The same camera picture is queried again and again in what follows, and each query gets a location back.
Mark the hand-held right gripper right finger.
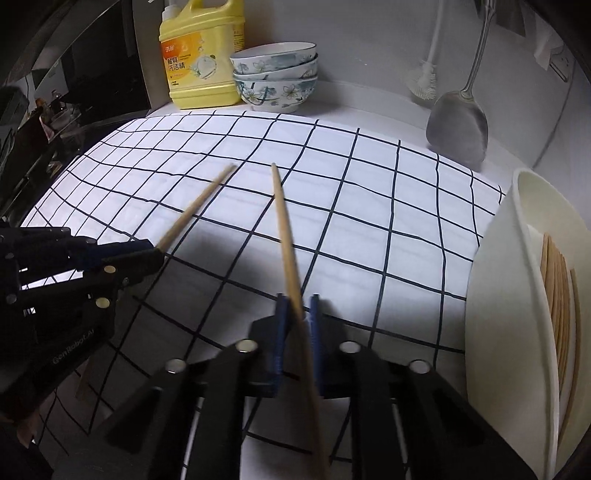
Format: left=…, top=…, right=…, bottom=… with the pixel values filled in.
left=309, top=294, right=539, bottom=480

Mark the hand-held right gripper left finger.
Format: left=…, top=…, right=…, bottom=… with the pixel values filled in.
left=51, top=294, right=291, bottom=480

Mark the white bottle brush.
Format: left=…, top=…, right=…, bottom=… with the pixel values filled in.
left=408, top=0, right=456, bottom=100

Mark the metal spatula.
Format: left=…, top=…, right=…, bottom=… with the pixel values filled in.
left=425, top=0, right=491, bottom=169

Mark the yellow detergent bottle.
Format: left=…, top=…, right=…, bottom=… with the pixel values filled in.
left=159, top=0, right=246, bottom=110

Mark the beige hanging rag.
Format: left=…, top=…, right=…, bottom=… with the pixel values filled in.
left=533, top=28, right=567, bottom=73

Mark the single bamboo chopstick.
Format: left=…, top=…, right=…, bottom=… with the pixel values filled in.
left=270, top=162, right=331, bottom=480
left=75, top=164, right=239, bottom=403

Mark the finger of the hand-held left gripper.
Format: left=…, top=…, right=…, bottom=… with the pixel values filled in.
left=69, top=238, right=156, bottom=269
left=104, top=250, right=165, bottom=289

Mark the black kitchen appliance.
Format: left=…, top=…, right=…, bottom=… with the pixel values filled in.
left=0, top=0, right=154, bottom=222

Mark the cream plastic basin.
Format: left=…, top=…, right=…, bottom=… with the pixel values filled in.
left=464, top=168, right=591, bottom=480

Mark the bundle of bamboo chopsticks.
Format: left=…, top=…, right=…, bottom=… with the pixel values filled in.
left=539, top=233, right=583, bottom=431

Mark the white checked cloth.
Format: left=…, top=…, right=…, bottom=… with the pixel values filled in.
left=21, top=109, right=505, bottom=480

